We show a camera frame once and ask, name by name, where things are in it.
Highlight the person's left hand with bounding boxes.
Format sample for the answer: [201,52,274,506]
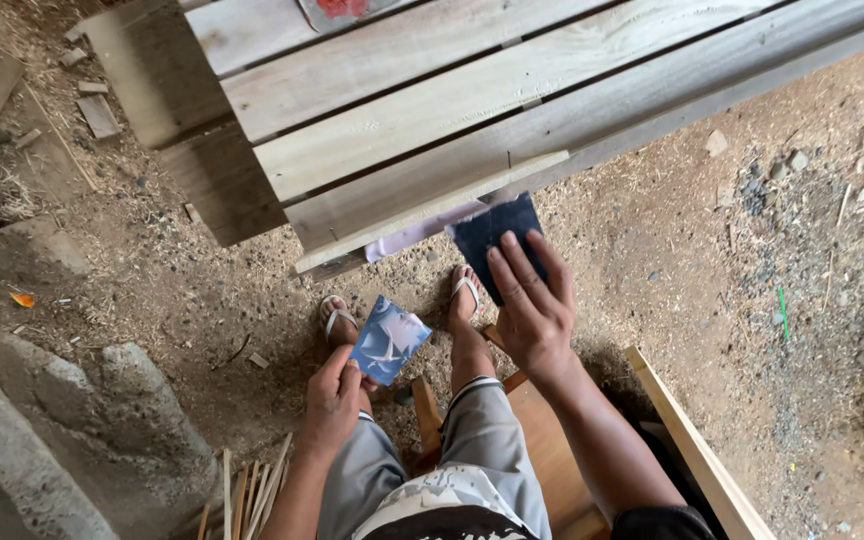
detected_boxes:
[300,344,381,453]

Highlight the brown wooden stool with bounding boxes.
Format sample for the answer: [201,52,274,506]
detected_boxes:
[411,324,613,540]

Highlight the pale purple strip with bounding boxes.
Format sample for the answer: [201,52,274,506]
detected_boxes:
[363,198,490,264]

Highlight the worn pale blue sandpaper sheet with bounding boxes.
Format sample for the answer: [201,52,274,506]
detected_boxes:
[348,294,433,387]

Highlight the flat wood offcut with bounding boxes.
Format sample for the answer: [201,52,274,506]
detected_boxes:
[75,93,123,141]

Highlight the dark blue sandpaper sheet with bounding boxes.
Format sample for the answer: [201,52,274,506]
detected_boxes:
[450,192,550,307]

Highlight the grey shorts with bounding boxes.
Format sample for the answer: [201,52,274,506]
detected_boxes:
[317,376,553,540]

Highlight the bundle of thin wooden sticks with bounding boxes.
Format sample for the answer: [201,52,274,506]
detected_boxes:
[195,431,295,540]

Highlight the grey tool with red patch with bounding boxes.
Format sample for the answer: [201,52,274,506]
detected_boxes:
[297,0,420,35]

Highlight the slatted wooden bench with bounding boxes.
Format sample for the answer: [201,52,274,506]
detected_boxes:
[79,0,864,284]

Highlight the white flip-flop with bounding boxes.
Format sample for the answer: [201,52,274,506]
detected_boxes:
[450,264,487,316]
[318,294,360,342]

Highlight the light wooden plank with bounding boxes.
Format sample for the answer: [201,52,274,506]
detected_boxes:
[624,345,780,540]

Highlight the black shirt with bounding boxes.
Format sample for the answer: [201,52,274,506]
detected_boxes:
[363,504,720,540]

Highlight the grey concrete block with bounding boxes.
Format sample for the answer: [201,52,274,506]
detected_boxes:
[0,332,221,540]

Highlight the person's right leg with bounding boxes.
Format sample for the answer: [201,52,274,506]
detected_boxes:
[447,264,498,395]

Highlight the person's right hand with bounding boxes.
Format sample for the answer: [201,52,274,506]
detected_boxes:
[486,228,585,388]

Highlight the person's left foot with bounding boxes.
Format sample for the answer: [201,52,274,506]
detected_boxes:
[318,294,362,350]

